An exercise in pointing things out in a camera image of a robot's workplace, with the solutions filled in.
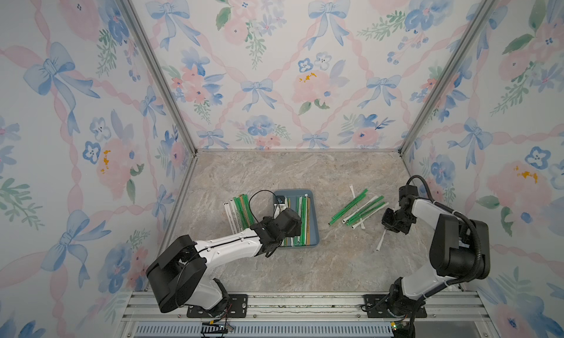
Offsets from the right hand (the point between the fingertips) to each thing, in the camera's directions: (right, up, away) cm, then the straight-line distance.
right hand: (389, 225), depth 93 cm
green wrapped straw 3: (-8, +5, +5) cm, 10 cm away
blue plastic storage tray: (-36, +9, +7) cm, 38 cm away
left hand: (-42, +4, -7) cm, 43 cm away
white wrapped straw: (-67, +2, +2) cm, 68 cm away
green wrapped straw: (-60, +4, +2) cm, 60 cm away
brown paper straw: (-34, +2, 0) cm, 34 cm away
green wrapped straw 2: (-63, +7, +5) cm, 64 cm away
